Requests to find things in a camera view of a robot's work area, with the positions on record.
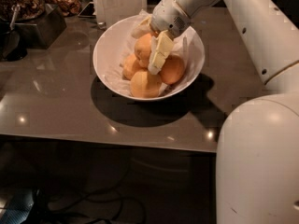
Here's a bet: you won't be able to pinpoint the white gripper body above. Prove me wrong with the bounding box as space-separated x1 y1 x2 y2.
150 0 191 37

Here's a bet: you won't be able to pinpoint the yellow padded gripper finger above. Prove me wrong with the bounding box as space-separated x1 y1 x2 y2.
131 15 152 39
148 30 174 75

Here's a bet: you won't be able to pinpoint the orange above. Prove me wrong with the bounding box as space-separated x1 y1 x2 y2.
135 34 152 68
130 70 162 98
160 55 185 85
122 54 142 80

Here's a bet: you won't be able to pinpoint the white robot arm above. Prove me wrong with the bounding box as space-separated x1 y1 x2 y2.
132 0 299 224

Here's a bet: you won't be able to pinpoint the white ceramic bowl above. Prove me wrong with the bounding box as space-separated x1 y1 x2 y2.
93 13 206 103

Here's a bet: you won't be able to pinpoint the bowl of dried mushrooms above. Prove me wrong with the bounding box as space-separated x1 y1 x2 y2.
45 0 81 17

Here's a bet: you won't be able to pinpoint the white paper liner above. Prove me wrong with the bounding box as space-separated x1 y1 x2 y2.
104 9 200 97

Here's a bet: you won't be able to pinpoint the white paper container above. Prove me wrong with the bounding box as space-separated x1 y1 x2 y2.
93 0 147 28

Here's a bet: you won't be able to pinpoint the black smartphone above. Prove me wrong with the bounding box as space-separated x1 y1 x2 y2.
78 2 95 18

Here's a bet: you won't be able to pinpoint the dark metal box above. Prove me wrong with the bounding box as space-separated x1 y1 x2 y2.
16 4 66 49

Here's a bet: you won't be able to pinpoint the glass jar of nuts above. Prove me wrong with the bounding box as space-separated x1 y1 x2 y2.
0 0 45 21

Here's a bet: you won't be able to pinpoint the black round container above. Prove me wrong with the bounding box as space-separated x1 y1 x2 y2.
2 5 27 62

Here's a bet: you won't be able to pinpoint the black floor cables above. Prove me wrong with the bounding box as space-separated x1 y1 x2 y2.
31 159 148 224

